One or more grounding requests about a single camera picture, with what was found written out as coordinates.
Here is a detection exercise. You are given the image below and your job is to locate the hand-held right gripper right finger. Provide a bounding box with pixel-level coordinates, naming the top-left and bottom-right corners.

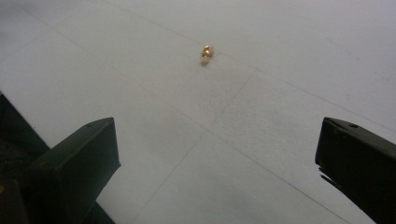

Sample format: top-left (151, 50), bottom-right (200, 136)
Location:
top-left (314, 117), bottom-right (396, 224)

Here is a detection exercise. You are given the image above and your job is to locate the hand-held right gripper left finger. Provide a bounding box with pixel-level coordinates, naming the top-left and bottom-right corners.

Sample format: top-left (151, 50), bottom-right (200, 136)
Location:
top-left (25, 117), bottom-right (121, 224)

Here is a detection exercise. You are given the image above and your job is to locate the small gold metal piece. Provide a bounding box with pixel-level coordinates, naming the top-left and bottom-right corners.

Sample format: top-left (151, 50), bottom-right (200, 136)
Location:
top-left (200, 45), bottom-right (215, 66)

